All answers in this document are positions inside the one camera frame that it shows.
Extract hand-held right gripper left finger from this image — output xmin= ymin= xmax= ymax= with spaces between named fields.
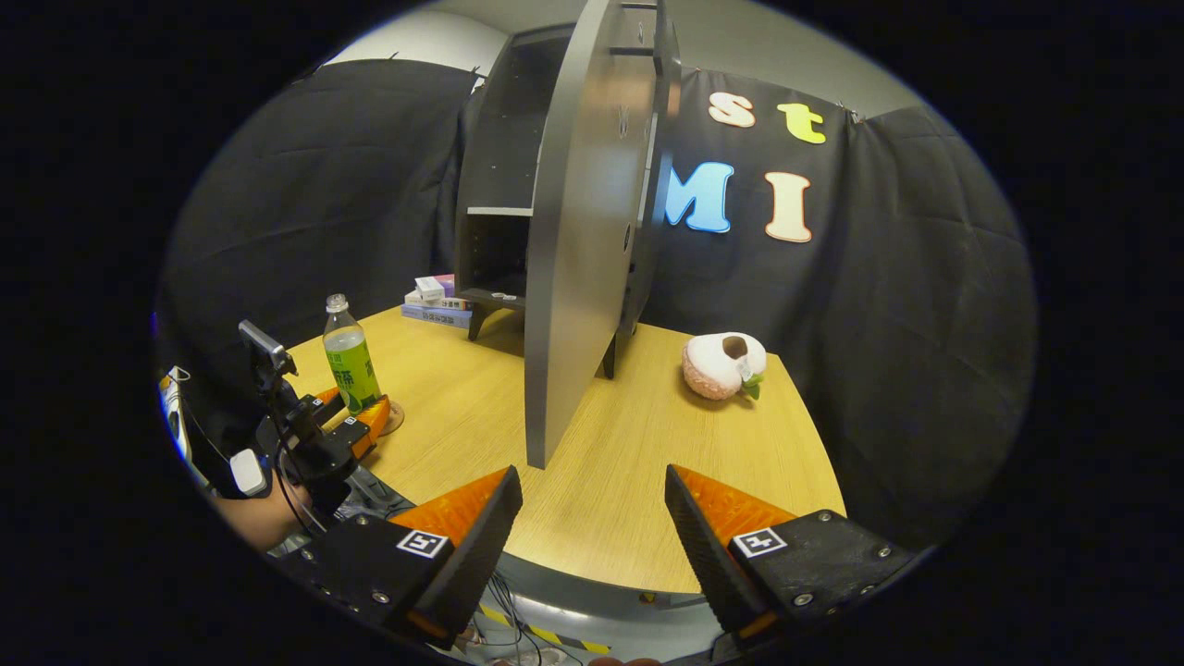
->
xmin=277 ymin=465 xmax=524 ymax=651

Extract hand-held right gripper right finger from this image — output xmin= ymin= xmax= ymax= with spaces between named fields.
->
xmin=664 ymin=465 xmax=935 ymax=651

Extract round brown coaster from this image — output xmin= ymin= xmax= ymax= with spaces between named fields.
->
xmin=365 ymin=398 xmax=406 ymax=438

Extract green label plastic bottle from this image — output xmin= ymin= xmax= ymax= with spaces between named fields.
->
xmin=323 ymin=293 xmax=383 ymax=414

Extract grey cabinet door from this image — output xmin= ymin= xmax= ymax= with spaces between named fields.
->
xmin=524 ymin=0 xmax=684 ymax=471

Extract dark grey cabinet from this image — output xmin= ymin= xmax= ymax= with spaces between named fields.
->
xmin=453 ymin=25 xmax=667 ymax=380

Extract yellow black hazard tape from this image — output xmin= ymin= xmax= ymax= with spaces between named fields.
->
xmin=478 ymin=603 xmax=611 ymax=656

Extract pink white plush toy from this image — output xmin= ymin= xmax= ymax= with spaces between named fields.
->
xmin=683 ymin=332 xmax=768 ymax=401

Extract black backdrop cloth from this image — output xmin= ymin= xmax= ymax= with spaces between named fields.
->
xmin=157 ymin=57 xmax=1037 ymax=547

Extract black cables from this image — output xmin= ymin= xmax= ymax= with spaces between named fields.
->
xmin=458 ymin=569 xmax=556 ymax=666

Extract white cable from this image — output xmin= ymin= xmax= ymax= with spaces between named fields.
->
xmin=159 ymin=365 xmax=212 ymax=489

